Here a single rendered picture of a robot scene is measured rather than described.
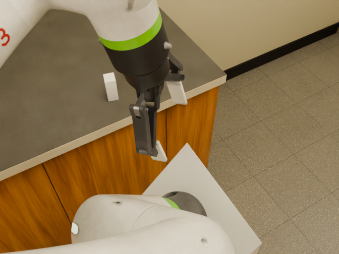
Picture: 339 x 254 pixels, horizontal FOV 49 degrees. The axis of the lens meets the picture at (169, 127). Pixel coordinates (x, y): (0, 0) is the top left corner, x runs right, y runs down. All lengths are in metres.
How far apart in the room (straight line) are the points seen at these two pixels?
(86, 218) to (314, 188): 1.76
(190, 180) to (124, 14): 0.44
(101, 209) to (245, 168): 1.67
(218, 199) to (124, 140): 0.62
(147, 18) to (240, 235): 0.44
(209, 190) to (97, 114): 0.55
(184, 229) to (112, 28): 0.28
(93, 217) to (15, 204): 0.75
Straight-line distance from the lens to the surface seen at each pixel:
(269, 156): 2.30
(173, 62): 0.68
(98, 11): 0.46
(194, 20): 2.17
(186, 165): 0.81
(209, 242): 0.52
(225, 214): 0.75
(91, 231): 0.63
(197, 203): 0.77
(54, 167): 1.26
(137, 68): 0.53
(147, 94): 0.59
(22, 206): 1.38
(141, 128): 0.60
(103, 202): 0.63
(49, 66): 1.41
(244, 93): 2.61
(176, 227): 0.51
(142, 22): 0.49
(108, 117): 1.19
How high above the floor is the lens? 1.83
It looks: 51 degrees down
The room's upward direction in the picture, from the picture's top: straight up
